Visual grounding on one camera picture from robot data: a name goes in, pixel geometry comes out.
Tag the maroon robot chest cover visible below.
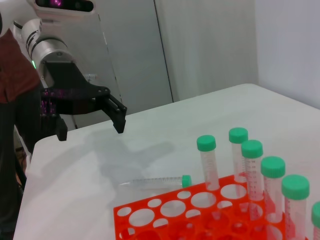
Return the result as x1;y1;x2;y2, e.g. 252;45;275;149
0;27;41;104

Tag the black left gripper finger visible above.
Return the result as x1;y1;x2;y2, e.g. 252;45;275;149
41;112;68;142
93;94;128;135

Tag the orange plastic test tube rack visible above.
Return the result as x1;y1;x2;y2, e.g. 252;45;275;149
113;174;320;240

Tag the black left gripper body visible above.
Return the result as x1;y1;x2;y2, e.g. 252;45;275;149
40;60;111;117

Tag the black robot torso column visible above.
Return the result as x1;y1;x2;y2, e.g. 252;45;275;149
0;87;42;240

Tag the green-capped clear test tube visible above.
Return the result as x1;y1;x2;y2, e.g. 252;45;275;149
260;156;286;223
241;139;266;221
311;201;320;240
228;127;249;183
118;174;193;190
281;174;311;240
196;134;221;191

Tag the silver head depth camera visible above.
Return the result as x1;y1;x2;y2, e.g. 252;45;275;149
34;0;95;20

